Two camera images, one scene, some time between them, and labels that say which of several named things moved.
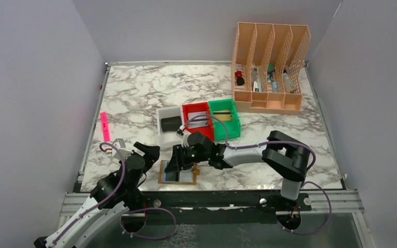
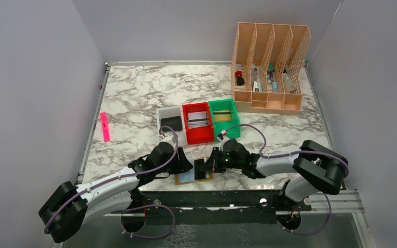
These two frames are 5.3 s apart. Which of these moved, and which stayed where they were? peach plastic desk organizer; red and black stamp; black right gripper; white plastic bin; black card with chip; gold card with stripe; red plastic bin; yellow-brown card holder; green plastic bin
Moved: black right gripper; black card with chip; yellow-brown card holder
Stayed: peach plastic desk organizer; white plastic bin; gold card with stripe; red and black stamp; red plastic bin; green plastic bin
